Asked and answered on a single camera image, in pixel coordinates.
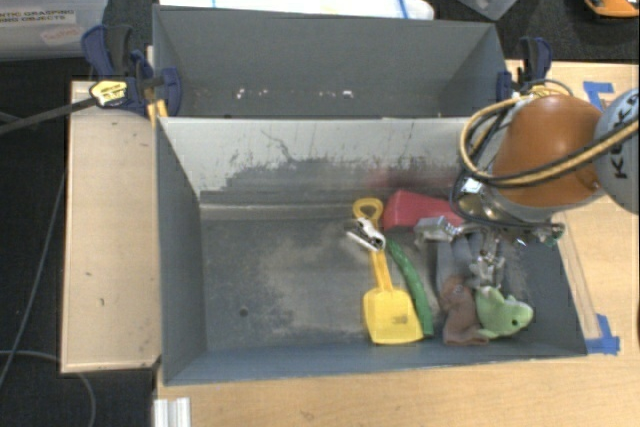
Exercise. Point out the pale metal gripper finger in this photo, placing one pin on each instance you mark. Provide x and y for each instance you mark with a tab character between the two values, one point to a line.
496	269
477	276

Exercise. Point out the grey flat block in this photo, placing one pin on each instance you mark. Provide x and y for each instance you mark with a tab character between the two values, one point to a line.
452	260

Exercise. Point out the brown toy animal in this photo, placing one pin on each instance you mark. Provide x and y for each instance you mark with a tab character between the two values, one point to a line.
460	315

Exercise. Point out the green plush toy animal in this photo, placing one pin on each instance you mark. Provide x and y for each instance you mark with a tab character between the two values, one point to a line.
502	312

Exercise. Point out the silver grey angular object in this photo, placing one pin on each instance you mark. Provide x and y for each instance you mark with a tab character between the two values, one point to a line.
434	227

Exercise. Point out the green curved toy bean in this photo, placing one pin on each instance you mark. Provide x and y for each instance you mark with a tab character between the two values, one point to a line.
415	285

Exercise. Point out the red plastic block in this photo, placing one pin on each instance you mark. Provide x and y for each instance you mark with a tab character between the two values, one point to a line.
410	210

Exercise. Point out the yellow toy shovel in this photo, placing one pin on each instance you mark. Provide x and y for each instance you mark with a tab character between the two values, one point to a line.
392	315

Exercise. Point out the white and black small clip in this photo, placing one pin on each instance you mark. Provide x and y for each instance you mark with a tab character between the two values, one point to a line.
366	235

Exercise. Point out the grey metal bin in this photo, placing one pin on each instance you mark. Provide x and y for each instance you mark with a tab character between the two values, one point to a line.
280	285

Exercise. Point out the pale wood flat board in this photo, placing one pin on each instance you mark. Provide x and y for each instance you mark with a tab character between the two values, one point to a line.
110	240

